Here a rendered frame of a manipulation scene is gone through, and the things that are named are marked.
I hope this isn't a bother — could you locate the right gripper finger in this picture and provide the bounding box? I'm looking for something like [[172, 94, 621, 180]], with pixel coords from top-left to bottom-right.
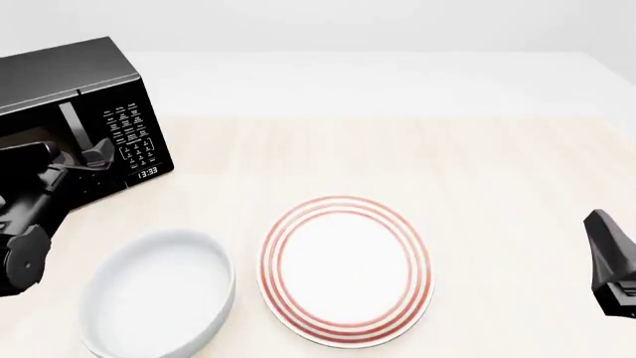
[[582, 209, 636, 289]]

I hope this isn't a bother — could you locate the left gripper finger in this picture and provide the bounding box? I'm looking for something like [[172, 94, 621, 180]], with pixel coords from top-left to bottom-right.
[[80, 137, 116, 171]]

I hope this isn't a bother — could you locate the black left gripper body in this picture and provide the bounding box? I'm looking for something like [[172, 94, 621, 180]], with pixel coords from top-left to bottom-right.
[[46, 162, 120, 197]]

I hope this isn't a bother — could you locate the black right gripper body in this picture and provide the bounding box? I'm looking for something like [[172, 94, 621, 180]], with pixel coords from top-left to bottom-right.
[[590, 277, 636, 320]]

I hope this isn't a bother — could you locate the black microwave oven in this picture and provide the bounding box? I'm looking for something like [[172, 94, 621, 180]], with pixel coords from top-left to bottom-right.
[[0, 36, 176, 215]]

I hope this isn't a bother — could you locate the white round bowl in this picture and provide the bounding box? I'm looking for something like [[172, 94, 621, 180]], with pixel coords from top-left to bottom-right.
[[79, 227, 238, 358]]

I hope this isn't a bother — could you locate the white plate with red rings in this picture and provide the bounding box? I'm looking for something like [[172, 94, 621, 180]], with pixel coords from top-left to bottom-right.
[[255, 194, 436, 350]]

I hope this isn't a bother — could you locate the grey microwave door handle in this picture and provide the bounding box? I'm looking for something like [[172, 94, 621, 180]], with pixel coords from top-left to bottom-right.
[[58, 101, 93, 166]]

